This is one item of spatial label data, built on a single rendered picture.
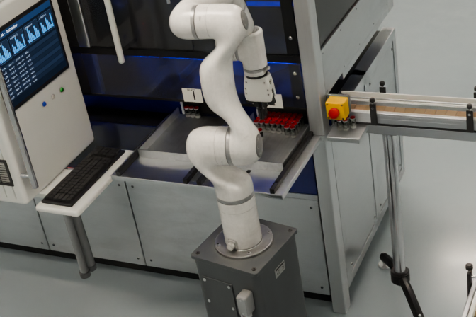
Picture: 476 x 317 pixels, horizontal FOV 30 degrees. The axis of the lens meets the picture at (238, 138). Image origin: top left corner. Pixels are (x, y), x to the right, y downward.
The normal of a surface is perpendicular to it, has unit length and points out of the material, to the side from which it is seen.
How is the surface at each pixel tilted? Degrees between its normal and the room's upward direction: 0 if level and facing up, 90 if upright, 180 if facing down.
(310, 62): 90
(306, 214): 90
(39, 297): 0
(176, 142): 0
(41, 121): 90
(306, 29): 90
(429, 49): 0
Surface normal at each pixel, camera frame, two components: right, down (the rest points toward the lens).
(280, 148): -0.15, -0.86
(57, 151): 0.90, 0.08
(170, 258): -0.40, 0.51
